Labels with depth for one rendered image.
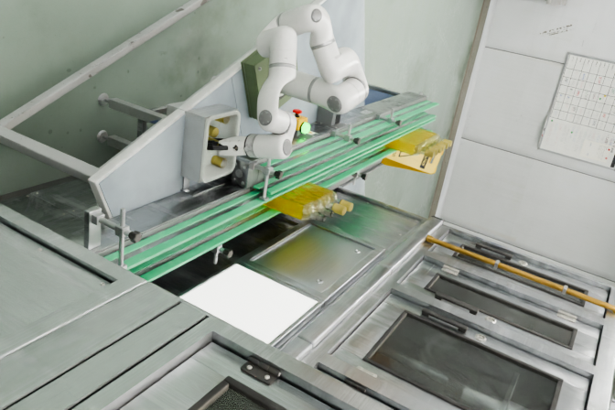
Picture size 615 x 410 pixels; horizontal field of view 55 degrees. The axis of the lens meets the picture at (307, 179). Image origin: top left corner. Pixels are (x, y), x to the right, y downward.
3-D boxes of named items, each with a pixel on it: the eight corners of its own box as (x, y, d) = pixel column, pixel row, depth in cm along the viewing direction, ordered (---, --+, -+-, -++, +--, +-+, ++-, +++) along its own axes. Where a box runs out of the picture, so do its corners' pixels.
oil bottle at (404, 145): (380, 145, 306) (430, 161, 294) (382, 134, 304) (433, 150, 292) (383, 143, 311) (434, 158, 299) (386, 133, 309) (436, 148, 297)
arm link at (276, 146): (285, 108, 175) (301, 113, 184) (256, 107, 181) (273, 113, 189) (280, 157, 175) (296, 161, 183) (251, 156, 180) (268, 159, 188)
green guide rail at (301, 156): (255, 168, 205) (274, 176, 201) (255, 166, 204) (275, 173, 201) (426, 101, 349) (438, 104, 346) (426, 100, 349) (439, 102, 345)
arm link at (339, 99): (306, 82, 199) (346, 95, 192) (328, 70, 208) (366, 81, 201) (306, 108, 205) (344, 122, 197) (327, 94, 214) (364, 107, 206)
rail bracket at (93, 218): (67, 247, 155) (128, 279, 145) (68, 188, 149) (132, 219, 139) (82, 241, 159) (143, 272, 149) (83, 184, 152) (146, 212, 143)
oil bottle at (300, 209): (258, 203, 215) (307, 223, 206) (260, 189, 213) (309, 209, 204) (266, 199, 220) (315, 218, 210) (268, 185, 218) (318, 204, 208)
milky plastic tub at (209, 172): (180, 177, 192) (201, 185, 188) (186, 110, 183) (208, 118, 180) (215, 165, 206) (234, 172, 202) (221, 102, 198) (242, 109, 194)
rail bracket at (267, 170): (244, 194, 204) (275, 206, 199) (250, 148, 198) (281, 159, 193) (250, 191, 206) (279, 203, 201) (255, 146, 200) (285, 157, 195)
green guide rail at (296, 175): (253, 188, 207) (271, 195, 204) (253, 185, 207) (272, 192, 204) (423, 113, 352) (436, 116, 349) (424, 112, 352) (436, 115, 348)
